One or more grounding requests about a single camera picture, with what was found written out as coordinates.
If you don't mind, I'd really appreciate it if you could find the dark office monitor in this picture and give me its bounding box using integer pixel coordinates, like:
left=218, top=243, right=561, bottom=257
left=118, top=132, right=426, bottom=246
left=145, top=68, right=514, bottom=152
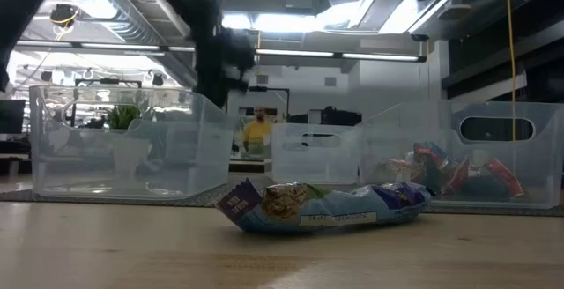
left=320, top=105, right=364, bottom=128

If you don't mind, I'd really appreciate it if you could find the yellow hanging cable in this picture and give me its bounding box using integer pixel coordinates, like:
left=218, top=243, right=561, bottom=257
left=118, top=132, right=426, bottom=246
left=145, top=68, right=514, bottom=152
left=505, top=0, right=518, bottom=143

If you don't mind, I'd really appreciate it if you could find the black ceiling cord reel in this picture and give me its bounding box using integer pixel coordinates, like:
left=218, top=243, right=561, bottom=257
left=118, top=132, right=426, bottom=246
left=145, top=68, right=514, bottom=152
left=48, top=3, right=81, bottom=28

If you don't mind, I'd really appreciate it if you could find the large clear plastic bin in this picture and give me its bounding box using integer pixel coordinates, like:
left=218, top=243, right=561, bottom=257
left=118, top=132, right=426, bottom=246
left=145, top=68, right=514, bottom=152
left=357, top=100, right=564, bottom=211
left=29, top=85, right=237, bottom=201

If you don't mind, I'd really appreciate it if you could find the silver spiral air duct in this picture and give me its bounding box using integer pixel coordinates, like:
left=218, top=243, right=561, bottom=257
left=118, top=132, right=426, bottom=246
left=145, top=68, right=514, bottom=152
left=70, top=0, right=165, bottom=46

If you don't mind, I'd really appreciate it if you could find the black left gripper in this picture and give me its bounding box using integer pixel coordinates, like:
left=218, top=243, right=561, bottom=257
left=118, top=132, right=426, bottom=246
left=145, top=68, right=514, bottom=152
left=193, top=19, right=257, bottom=110

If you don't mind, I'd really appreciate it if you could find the white plant pot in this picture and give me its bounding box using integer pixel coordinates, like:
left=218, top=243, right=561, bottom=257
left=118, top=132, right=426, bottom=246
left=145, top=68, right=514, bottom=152
left=111, top=137, right=153, bottom=176

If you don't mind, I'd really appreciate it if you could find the small clear plastic bin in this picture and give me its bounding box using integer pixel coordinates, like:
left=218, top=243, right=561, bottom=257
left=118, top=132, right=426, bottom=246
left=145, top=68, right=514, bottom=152
left=270, top=122, right=362, bottom=186

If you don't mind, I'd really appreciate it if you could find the black metal frame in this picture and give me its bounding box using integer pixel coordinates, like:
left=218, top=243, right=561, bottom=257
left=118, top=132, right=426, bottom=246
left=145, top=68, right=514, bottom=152
left=248, top=85, right=292, bottom=125

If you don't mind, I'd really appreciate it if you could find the green potted plant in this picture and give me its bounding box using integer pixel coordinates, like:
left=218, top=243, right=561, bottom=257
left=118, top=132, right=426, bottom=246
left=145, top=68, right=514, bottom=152
left=106, top=104, right=143, bottom=131

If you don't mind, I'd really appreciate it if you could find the long linear ceiling light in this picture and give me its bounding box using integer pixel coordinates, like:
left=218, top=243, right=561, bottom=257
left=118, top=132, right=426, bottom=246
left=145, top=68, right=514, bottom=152
left=12, top=39, right=428, bottom=63

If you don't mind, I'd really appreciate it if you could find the person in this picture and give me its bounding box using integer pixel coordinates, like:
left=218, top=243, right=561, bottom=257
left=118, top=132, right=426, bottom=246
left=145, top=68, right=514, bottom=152
left=241, top=105, right=275, bottom=156

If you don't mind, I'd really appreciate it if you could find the black computer monitor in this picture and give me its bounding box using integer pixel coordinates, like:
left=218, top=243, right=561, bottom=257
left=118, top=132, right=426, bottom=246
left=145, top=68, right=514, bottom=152
left=0, top=99, right=27, bottom=136

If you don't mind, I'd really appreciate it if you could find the blue purple granola bar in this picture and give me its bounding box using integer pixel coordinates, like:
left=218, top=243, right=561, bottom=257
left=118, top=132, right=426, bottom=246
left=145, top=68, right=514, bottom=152
left=214, top=177, right=433, bottom=236

